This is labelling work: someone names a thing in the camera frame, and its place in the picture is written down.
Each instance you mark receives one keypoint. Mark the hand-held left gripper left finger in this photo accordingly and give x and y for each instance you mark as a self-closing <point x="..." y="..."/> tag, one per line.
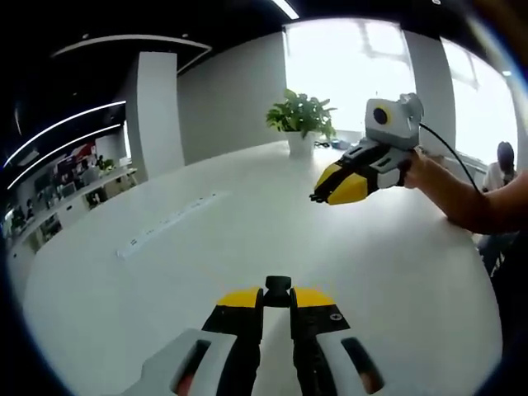
<point x="231" y="330"/>

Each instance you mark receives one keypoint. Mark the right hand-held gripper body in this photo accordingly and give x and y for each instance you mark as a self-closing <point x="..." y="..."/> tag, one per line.
<point x="392" y="123"/>

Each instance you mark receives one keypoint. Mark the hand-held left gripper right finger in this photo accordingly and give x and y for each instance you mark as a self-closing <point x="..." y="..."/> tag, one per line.
<point x="317" y="330"/>

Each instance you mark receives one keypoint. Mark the black plastic buckle part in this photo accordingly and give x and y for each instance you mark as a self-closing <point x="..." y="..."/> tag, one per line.
<point x="317" y="199"/>
<point x="278" y="284"/>

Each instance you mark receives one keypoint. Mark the person's right hand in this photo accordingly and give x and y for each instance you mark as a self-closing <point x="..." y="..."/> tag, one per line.
<point x="425" y="173"/>

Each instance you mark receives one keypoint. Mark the green potted plant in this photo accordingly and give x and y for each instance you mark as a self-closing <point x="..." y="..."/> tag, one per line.
<point x="301" y="119"/>

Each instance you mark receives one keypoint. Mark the white power strip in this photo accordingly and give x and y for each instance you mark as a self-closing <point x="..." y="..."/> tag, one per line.
<point x="165" y="224"/>

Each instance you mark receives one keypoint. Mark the person's dark clothing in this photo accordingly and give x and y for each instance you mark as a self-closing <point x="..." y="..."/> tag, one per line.
<point x="497" y="251"/>

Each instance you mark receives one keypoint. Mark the row of white office desks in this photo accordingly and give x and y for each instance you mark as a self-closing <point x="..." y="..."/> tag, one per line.
<point x="62" y="210"/>

